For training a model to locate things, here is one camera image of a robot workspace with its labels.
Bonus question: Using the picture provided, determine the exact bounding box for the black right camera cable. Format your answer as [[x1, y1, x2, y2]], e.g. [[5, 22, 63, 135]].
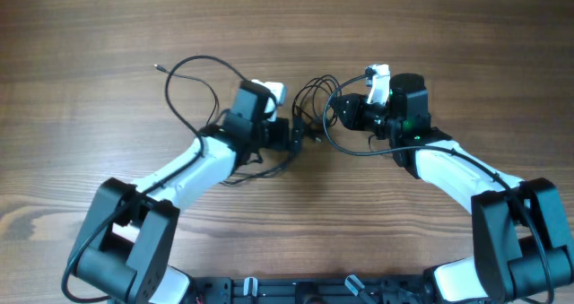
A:
[[321, 73, 557, 304]]

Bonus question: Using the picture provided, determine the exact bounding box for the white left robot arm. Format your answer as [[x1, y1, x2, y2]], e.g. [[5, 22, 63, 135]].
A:
[[61, 80, 295, 303]]

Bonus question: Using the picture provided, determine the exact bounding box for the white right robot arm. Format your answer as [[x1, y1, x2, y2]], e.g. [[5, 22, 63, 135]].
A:
[[325, 69, 573, 303]]

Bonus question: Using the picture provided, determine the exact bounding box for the black left camera cable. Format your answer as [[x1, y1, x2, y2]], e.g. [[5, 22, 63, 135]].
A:
[[61, 55, 250, 304]]

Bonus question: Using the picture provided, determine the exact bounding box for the black camera cable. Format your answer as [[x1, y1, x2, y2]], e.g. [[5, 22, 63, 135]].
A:
[[61, 55, 250, 304], [321, 73, 557, 304]]

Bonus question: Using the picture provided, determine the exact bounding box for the thin black cable small plug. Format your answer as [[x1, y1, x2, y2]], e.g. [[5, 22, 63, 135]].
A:
[[174, 74, 221, 125]]

